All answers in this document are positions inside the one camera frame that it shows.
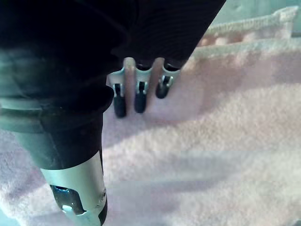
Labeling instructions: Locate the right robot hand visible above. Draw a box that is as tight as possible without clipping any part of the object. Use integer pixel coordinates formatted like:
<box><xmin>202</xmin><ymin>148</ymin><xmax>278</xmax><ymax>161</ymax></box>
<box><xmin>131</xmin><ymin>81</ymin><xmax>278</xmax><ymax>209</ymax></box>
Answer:
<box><xmin>0</xmin><ymin>0</ymin><xmax>227</xmax><ymax>226</ymax></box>

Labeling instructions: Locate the pink terry towel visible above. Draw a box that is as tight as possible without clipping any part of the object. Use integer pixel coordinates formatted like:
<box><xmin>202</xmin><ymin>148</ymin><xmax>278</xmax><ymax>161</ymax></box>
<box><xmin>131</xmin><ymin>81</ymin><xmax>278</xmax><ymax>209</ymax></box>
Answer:
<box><xmin>0</xmin><ymin>6</ymin><xmax>301</xmax><ymax>226</ymax></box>

